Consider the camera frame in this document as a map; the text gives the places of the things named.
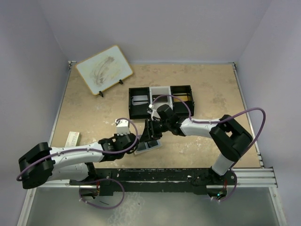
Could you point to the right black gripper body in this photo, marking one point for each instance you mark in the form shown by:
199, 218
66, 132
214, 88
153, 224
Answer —
150, 129

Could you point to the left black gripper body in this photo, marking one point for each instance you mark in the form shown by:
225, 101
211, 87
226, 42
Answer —
132, 140

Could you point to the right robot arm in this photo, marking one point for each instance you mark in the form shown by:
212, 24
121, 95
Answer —
229, 136

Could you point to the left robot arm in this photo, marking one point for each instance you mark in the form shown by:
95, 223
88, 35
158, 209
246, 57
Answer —
44, 163

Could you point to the black card in bin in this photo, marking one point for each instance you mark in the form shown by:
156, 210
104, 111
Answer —
160, 99

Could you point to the silver cards stack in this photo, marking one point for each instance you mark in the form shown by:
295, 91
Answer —
140, 100

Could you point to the gold card in bin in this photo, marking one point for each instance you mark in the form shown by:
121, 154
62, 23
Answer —
179, 98

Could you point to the left black tray bin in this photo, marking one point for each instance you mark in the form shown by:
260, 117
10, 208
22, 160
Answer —
138, 112

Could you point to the black tray bin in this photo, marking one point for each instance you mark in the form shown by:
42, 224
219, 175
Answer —
179, 107
138, 112

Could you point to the right black tray bin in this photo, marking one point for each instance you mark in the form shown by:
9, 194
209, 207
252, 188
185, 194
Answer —
179, 107

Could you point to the middle white tray bin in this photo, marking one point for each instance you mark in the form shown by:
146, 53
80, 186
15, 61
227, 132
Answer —
161, 90

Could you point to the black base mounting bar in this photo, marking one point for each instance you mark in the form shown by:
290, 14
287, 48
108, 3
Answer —
199, 181

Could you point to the white green paper box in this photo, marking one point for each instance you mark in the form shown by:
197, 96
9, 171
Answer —
72, 139

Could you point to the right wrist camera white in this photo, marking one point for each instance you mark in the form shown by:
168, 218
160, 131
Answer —
153, 113

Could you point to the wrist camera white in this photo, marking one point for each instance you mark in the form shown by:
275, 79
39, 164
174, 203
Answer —
122, 127
153, 113

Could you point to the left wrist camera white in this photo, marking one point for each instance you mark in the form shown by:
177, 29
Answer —
122, 127

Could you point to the whiteboard with yellow frame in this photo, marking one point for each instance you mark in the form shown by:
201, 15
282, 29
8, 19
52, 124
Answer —
104, 70

